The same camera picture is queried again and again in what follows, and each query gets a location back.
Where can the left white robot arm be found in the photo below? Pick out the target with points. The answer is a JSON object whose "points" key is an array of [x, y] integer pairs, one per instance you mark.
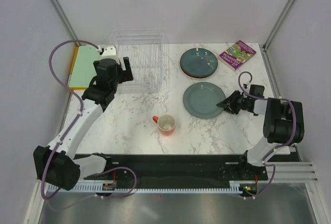
{"points": [[55, 163]]}

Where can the grey-teal plate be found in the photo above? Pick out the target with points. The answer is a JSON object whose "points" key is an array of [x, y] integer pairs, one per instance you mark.
{"points": [[201, 99]]}

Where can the green cutting board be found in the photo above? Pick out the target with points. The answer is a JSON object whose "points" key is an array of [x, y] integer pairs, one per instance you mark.
{"points": [[93, 56]]}

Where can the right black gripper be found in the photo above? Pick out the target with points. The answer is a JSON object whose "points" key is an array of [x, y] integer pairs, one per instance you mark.
{"points": [[229, 102]]}

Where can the white slotted cable duct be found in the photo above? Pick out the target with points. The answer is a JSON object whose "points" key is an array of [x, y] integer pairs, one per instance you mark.
{"points": [[110, 187]]}

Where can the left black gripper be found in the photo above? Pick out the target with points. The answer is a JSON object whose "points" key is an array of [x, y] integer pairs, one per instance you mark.
{"points": [[126, 74]]}

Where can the orange mug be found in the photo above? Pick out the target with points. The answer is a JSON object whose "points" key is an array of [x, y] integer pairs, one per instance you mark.
{"points": [[166, 124]]}

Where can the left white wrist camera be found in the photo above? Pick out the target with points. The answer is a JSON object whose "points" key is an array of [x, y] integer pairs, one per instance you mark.
{"points": [[108, 51]]}

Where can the dark teal blossom plate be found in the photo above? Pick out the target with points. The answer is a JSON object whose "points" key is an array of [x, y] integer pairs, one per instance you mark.
{"points": [[199, 56]]}

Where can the red plate teal flower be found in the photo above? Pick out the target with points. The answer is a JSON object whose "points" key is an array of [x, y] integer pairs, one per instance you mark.
{"points": [[197, 71]]}

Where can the clear wire dish rack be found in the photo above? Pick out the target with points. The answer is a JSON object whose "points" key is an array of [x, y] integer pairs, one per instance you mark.
{"points": [[144, 48]]}

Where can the purple book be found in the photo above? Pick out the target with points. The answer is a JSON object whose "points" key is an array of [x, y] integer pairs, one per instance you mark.
{"points": [[236, 55]]}

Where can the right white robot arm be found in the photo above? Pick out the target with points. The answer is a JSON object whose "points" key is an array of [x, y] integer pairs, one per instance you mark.
{"points": [[283, 122]]}

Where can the yellow cutting board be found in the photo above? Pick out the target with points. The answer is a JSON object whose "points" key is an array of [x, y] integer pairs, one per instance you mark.
{"points": [[79, 68]]}

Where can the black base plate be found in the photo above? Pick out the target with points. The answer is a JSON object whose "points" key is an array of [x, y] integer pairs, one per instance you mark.
{"points": [[178, 171]]}

